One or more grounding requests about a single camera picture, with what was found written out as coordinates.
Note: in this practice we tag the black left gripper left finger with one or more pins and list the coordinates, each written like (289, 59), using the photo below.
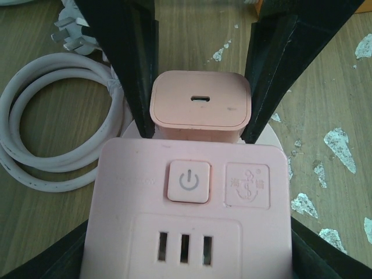
(127, 32)

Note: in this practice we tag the pink round socket base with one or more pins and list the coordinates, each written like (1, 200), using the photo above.
(267, 137)

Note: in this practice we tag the pink cube socket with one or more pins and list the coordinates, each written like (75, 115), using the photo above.
(188, 209)

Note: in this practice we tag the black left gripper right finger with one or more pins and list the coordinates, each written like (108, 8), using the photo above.
(284, 41)

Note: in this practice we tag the small pink usb charger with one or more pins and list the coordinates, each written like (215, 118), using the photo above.
(201, 105)

